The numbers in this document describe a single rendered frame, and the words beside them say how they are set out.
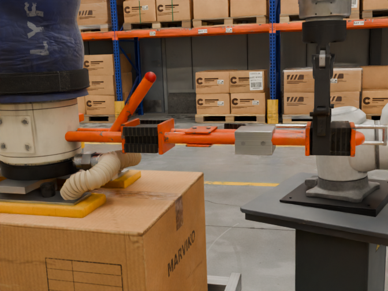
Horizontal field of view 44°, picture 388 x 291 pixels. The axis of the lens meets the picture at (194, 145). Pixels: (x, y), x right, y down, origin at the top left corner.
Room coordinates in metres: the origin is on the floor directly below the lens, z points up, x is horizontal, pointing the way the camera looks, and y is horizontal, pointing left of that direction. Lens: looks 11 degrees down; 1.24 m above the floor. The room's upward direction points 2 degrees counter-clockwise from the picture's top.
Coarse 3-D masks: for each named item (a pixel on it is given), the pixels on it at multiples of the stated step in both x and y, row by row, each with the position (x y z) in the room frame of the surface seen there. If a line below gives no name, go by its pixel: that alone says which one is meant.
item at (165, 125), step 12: (132, 120) 0.96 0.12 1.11; (144, 120) 0.99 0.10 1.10; (156, 120) 0.99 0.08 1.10; (168, 120) 0.95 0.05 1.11; (132, 132) 0.90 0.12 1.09; (144, 132) 0.90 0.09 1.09; (156, 132) 0.89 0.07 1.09; (132, 144) 0.90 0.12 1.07; (144, 144) 0.90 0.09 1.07; (156, 144) 0.89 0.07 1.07; (168, 144) 0.93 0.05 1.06
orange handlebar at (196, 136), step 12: (72, 132) 0.96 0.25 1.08; (84, 132) 0.96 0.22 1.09; (96, 132) 0.95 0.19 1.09; (108, 132) 0.94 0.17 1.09; (120, 132) 0.94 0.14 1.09; (168, 132) 0.91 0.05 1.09; (180, 132) 0.91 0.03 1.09; (192, 132) 0.89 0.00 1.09; (204, 132) 0.88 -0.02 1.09; (216, 132) 0.92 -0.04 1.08; (228, 132) 0.91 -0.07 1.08; (276, 132) 0.89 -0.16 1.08; (288, 132) 0.88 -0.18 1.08; (300, 132) 0.88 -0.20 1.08; (360, 132) 0.84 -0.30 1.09; (192, 144) 0.89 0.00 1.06; (204, 144) 0.89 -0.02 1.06; (276, 144) 0.85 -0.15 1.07; (288, 144) 0.84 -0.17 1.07; (300, 144) 0.84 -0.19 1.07; (360, 144) 0.82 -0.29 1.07
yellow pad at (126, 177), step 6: (120, 174) 1.05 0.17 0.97; (126, 174) 1.07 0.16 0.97; (132, 174) 1.07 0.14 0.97; (138, 174) 1.09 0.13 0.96; (0, 180) 1.10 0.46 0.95; (60, 180) 1.06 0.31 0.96; (114, 180) 1.02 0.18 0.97; (120, 180) 1.02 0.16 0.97; (126, 180) 1.03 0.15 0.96; (132, 180) 1.05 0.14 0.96; (102, 186) 1.03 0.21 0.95; (108, 186) 1.02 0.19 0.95; (114, 186) 1.02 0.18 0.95; (120, 186) 1.01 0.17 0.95; (126, 186) 1.02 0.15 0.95
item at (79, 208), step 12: (36, 192) 0.93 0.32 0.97; (48, 192) 0.89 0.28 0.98; (84, 192) 0.92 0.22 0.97; (0, 204) 0.88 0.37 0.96; (12, 204) 0.87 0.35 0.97; (24, 204) 0.87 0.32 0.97; (36, 204) 0.87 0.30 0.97; (48, 204) 0.86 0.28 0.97; (60, 204) 0.86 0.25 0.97; (72, 204) 0.85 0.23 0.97; (84, 204) 0.85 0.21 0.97; (96, 204) 0.88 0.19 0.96; (60, 216) 0.84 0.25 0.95; (72, 216) 0.83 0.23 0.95; (84, 216) 0.84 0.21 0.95
